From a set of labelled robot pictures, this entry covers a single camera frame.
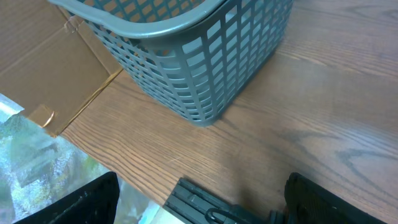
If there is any grey plastic mesh basket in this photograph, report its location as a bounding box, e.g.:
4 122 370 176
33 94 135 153
50 0 294 127

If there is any brown cardboard panel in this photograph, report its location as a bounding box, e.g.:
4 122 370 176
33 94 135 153
1 0 122 136

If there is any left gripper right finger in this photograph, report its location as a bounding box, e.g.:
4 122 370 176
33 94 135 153
284 172 384 224

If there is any black mounting rail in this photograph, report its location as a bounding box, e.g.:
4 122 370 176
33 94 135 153
163 178 286 224

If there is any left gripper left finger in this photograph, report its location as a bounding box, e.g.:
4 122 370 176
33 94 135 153
16 171 120 224

